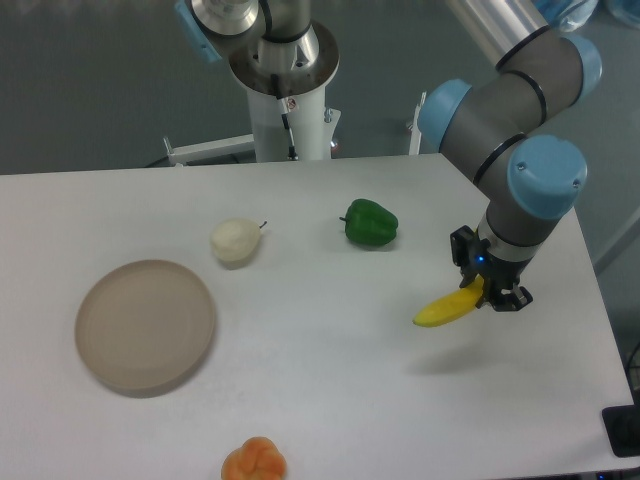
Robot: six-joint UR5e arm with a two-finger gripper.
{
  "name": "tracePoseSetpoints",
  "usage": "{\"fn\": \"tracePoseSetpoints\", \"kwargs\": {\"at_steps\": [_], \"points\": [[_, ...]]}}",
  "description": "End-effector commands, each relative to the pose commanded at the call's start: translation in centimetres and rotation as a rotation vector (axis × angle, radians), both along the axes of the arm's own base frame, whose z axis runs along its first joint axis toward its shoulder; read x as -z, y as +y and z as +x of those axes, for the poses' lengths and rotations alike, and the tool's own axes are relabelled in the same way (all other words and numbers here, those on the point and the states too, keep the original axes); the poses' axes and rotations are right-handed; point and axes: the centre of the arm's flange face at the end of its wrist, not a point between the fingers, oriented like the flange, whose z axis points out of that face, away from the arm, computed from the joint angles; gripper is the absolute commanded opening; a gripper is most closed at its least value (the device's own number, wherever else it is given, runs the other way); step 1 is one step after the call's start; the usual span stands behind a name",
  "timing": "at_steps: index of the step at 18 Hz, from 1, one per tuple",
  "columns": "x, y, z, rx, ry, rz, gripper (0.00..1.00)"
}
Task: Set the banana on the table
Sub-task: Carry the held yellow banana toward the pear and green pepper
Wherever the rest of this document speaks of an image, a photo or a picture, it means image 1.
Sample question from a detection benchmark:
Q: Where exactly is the black device at table edge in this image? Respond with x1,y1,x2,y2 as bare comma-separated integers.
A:
601,405,639,458

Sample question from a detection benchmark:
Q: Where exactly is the yellow banana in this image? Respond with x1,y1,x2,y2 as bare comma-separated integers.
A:
412,277,484,328

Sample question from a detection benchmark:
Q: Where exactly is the white metal frame bracket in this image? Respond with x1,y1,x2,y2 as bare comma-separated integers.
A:
163,134,254,165

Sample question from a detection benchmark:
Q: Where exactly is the green bell pepper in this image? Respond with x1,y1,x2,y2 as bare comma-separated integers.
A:
340,198,399,247

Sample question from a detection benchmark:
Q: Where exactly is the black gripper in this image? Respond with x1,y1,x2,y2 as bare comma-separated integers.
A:
450,226,533,312

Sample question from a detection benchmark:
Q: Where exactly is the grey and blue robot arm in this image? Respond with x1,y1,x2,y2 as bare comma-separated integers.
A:
174,1,602,312

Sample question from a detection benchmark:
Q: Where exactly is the beige round plate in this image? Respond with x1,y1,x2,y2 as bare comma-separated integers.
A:
74,260,216,398

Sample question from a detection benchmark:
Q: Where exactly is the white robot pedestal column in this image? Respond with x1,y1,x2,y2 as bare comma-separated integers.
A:
228,22,342,162

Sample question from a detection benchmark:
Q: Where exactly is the white pear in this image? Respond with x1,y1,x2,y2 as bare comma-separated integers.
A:
210,218,268,264

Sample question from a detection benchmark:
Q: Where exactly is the black cable on pedestal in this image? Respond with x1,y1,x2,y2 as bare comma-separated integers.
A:
270,73,299,161

